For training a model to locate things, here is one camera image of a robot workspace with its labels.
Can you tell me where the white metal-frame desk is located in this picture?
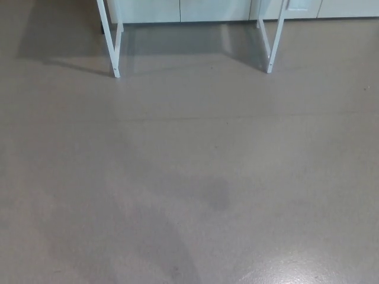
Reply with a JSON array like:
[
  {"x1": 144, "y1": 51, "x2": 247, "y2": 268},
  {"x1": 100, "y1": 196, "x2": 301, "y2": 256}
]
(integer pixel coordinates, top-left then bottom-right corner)
[{"x1": 96, "y1": 0, "x2": 290, "y2": 78}]

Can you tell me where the white cabinet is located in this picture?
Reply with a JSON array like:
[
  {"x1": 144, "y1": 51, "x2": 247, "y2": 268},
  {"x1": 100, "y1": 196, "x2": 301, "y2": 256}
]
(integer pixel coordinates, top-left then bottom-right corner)
[{"x1": 105, "y1": 0, "x2": 379, "y2": 23}]

